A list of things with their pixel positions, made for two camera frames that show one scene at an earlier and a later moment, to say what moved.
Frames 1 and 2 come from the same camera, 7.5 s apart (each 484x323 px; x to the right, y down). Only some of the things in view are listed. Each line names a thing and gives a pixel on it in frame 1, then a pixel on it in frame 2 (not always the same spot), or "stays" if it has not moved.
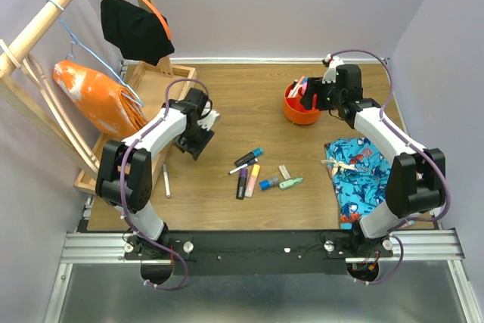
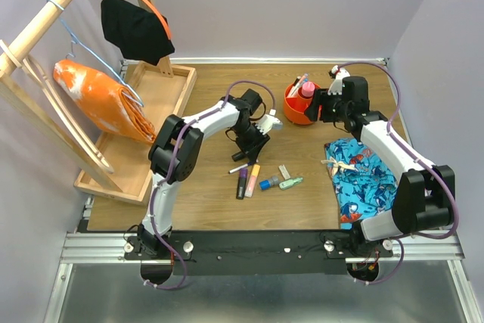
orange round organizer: x=294 y=110 stays
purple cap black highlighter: x=243 y=178 stays
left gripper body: x=194 y=141 → x=249 y=138
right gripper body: x=315 y=86 → x=328 y=104
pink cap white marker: x=293 y=91 stays
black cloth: x=137 y=34 stays
